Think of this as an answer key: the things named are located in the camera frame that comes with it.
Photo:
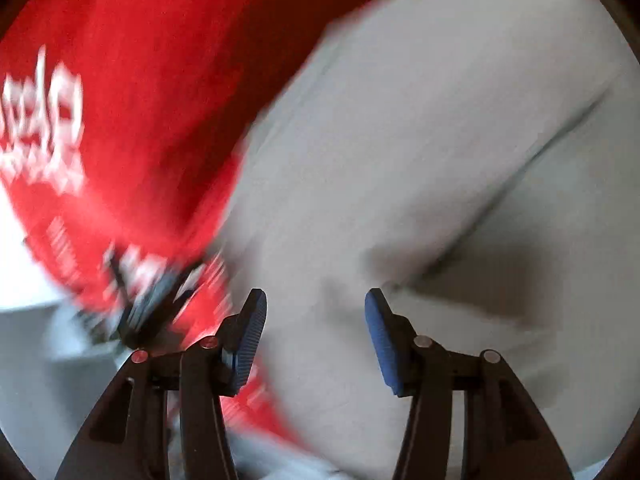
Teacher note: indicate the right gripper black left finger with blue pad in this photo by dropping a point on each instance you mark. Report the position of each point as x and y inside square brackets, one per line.
[125, 436]

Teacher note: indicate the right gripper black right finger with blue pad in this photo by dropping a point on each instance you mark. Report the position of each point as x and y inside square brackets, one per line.
[505, 435]

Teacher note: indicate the grey knitted garment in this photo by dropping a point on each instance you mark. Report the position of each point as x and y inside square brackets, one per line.
[478, 161]

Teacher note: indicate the red blanket white characters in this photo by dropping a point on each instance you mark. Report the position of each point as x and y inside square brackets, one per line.
[124, 125]

